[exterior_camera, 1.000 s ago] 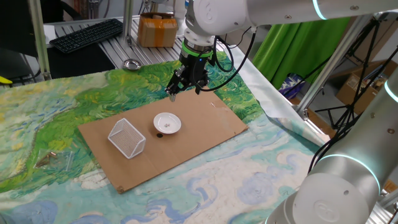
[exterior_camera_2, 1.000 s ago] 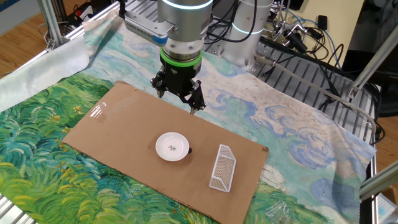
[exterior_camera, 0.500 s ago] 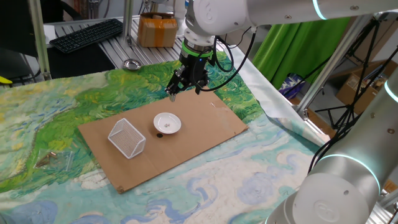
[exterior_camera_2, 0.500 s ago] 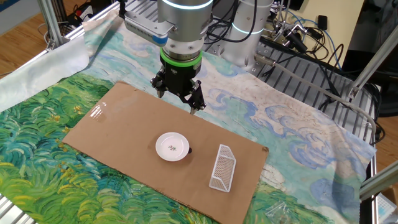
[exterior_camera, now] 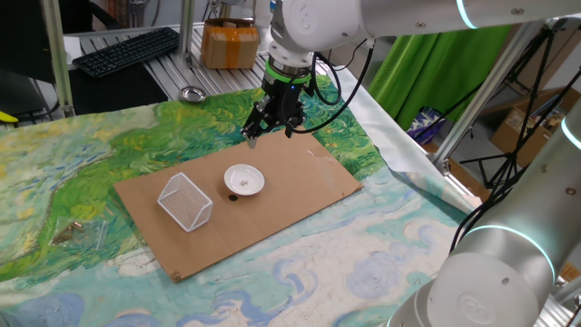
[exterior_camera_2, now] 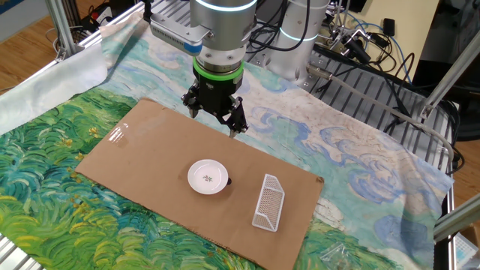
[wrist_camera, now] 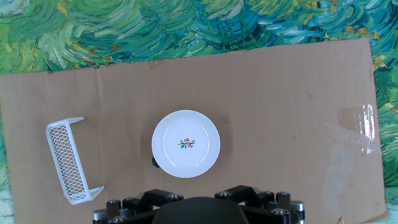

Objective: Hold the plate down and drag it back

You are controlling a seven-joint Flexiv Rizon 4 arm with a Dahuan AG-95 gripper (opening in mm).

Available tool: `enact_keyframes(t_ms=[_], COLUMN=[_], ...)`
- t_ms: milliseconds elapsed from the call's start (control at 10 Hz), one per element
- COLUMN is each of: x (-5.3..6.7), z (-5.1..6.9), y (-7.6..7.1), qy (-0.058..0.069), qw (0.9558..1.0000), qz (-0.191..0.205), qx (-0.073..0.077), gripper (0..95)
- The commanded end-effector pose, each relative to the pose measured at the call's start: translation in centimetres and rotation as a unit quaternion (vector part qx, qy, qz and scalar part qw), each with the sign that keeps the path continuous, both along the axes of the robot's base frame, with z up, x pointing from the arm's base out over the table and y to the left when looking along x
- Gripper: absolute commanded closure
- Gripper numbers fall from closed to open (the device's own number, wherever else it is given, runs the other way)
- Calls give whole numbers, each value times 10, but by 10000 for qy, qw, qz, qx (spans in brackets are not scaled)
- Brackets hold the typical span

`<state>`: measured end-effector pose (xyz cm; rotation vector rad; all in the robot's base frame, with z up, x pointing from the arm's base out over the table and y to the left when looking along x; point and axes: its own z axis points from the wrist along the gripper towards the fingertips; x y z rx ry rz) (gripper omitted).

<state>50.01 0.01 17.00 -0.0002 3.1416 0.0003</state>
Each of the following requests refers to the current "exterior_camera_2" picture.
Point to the brown cardboard sheet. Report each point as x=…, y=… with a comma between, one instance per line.
x=157, y=157

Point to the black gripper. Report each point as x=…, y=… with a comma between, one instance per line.
x=217, y=95

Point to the black device with red button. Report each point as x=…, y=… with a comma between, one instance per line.
x=101, y=15

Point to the beige board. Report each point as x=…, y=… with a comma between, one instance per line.
x=412, y=22

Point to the white grid tray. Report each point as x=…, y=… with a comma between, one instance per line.
x=465, y=253

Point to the painted landscape tablecloth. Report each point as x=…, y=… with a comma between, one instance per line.
x=56, y=187

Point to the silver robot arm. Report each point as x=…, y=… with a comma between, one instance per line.
x=225, y=33

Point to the clear plastic bag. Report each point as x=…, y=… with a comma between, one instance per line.
x=335, y=257

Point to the aluminium frame post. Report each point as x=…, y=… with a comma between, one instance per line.
x=450, y=71
x=62, y=30
x=457, y=219

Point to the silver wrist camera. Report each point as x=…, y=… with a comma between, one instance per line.
x=176, y=33

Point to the black power adapter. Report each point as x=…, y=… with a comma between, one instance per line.
x=389, y=27

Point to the white plate with flower print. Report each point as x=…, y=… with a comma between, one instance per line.
x=206, y=170

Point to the black camera on metal bracket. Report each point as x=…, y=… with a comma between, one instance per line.
x=354, y=47

